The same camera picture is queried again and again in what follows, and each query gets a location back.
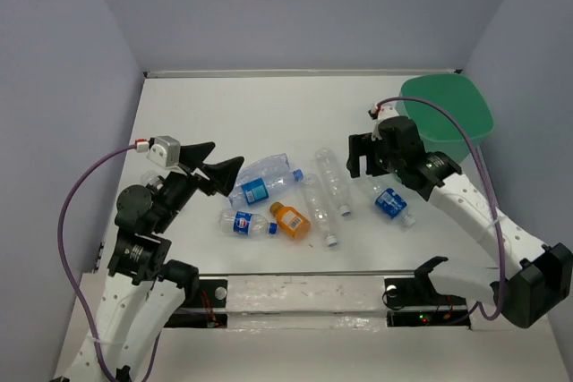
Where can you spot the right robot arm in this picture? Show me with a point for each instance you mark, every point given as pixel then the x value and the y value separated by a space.
pixel 531 277

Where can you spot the orange juice bottle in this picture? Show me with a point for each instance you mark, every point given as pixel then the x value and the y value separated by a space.
pixel 290 221

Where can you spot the small clear bottle left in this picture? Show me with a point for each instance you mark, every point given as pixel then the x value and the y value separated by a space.
pixel 150 178

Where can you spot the large crushed blue-label bottle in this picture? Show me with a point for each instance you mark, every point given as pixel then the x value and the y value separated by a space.
pixel 265 178

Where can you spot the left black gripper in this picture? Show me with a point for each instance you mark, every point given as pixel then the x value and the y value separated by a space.
pixel 222 174

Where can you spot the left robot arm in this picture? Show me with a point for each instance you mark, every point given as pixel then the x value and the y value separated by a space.
pixel 143 287

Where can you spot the small pepsi bottle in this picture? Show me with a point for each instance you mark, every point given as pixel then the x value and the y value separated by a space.
pixel 245 224

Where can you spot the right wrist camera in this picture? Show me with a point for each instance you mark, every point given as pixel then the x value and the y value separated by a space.
pixel 382 112

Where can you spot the small blue-label bottle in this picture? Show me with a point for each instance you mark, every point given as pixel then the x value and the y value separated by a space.
pixel 389 202

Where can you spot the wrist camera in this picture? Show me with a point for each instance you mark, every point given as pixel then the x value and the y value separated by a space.
pixel 164 151
pixel 382 112

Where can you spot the left base plate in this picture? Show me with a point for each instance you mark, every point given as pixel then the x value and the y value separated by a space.
pixel 207 308

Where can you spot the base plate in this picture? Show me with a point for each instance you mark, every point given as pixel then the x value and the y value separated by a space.
pixel 207 308
pixel 408 304

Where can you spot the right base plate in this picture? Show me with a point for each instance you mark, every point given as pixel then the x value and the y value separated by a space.
pixel 408 304

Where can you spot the green plastic bin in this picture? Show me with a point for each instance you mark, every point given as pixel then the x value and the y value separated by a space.
pixel 431 100

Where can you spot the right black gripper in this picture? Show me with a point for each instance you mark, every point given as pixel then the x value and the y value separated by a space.
pixel 360 145

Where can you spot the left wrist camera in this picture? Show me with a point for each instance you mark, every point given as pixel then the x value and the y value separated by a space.
pixel 164 151

